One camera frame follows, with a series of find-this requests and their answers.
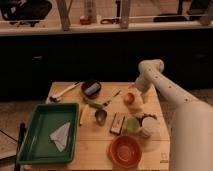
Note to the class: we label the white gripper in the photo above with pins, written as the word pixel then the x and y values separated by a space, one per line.
pixel 143 86

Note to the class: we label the orange-red apple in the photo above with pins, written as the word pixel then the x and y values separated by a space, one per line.
pixel 128 98

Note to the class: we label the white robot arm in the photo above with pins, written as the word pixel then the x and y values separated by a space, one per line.
pixel 191 144

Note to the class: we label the dark bowl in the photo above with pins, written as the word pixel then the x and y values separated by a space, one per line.
pixel 87 84

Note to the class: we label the red bowl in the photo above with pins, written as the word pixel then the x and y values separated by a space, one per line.
pixel 125 152

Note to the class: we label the small screwdriver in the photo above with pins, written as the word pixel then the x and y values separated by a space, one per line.
pixel 111 99

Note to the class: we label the white cup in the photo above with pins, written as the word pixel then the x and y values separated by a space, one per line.
pixel 149 126

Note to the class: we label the green cup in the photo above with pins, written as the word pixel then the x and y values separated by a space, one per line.
pixel 131 126

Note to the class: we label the small white bottle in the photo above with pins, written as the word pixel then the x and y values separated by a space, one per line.
pixel 144 136

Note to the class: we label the green pepper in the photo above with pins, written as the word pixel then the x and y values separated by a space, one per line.
pixel 92 104

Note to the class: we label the metal measuring cup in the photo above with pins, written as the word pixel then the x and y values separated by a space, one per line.
pixel 101 116

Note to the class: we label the blue can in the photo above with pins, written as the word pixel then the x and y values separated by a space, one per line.
pixel 92 89

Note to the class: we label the white folded cloth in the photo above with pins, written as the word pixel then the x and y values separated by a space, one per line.
pixel 60 136

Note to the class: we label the red object on floor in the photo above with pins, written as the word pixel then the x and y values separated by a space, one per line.
pixel 84 21

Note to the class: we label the green plastic tray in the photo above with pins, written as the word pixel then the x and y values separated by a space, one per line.
pixel 37 147

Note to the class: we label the black office chair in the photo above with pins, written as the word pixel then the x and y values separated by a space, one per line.
pixel 29 12

